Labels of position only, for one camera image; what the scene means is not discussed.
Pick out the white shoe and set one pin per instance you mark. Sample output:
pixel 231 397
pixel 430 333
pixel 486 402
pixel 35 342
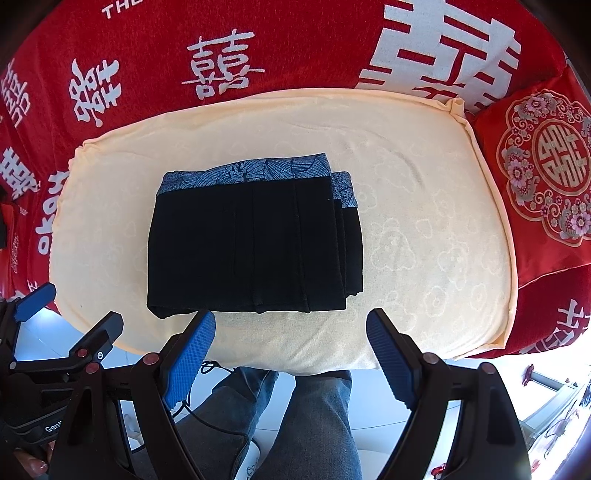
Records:
pixel 253 461

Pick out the cream yellow towel mat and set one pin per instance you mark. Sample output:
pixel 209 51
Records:
pixel 415 230

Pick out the person's right leg grey jeans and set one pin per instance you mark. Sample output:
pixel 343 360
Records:
pixel 318 424

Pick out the red printed blanket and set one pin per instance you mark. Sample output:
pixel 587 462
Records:
pixel 300 41

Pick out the person's leg grey jeans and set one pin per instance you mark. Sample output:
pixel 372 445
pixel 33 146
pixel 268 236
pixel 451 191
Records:
pixel 221 415
pixel 318 424

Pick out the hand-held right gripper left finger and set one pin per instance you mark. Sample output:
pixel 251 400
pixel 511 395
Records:
pixel 189 357

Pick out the person's left leg grey jeans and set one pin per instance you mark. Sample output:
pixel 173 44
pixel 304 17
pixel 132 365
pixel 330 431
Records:
pixel 221 415

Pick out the red embroidered pillow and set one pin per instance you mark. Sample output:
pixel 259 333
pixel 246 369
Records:
pixel 554 161

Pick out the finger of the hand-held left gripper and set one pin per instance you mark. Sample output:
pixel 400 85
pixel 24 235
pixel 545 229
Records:
pixel 34 302
pixel 99 334

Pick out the white furniture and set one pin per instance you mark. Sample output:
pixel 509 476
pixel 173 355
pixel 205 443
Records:
pixel 554 406

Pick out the black pants with blue waistband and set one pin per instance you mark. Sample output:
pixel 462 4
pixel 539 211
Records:
pixel 254 244

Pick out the person's left hand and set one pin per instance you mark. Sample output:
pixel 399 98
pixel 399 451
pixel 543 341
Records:
pixel 32 466

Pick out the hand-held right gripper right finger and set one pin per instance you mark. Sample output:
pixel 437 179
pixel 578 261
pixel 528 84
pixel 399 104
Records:
pixel 392 360

